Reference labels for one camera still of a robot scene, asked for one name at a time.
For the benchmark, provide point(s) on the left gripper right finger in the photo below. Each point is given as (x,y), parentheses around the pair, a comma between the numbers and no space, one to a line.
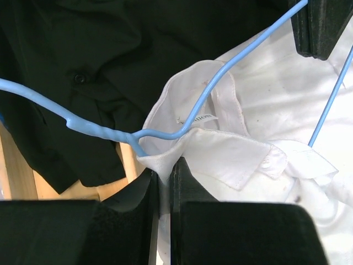
(206,231)

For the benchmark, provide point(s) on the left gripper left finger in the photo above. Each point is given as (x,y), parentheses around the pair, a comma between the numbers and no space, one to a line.
(119,230)

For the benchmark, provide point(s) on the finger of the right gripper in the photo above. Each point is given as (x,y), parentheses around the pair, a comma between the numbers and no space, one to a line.
(318,26)

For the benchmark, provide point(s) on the light blue wire hanger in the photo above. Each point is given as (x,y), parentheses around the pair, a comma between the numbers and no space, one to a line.
(179,95)

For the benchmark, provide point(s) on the white shirt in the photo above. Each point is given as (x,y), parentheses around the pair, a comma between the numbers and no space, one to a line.
(249,141)

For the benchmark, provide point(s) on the black hanging shirt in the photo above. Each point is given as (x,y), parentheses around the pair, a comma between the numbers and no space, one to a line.
(107,62)

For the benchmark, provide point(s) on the wooden clothes rack stand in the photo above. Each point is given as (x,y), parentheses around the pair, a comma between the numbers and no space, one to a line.
(20,182)

